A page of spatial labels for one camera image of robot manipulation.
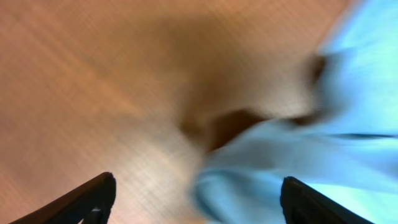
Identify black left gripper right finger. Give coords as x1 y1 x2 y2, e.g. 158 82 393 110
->
280 177 372 224

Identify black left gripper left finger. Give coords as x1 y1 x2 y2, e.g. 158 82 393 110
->
11 172 116 224

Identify light blue t-shirt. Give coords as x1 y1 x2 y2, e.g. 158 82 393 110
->
193 0 397 223

